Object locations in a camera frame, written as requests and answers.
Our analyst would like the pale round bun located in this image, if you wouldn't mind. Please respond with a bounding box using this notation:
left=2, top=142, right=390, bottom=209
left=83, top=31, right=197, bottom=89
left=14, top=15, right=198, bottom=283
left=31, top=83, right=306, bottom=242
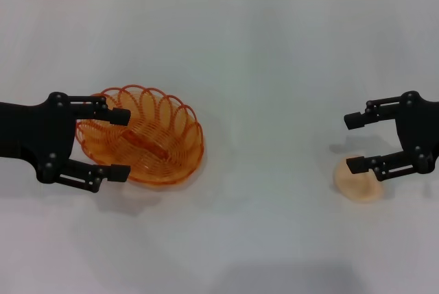
left=333, top=155, right=383, bottom=204

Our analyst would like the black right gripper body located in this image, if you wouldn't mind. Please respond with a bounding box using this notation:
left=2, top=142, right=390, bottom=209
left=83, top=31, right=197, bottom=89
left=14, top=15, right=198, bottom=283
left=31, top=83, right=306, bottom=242
left=395, top=90, right=439, bottom=175

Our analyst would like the orange wire basket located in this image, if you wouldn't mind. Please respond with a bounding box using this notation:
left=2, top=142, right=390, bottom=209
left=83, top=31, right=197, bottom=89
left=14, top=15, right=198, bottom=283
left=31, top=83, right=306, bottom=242
left=75, top=84, right=206, bottom=188

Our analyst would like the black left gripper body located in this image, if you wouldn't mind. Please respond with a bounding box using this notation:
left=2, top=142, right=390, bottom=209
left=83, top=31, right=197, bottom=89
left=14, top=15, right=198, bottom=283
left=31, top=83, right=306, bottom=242
left=0, top=91, right=77, bottom=185

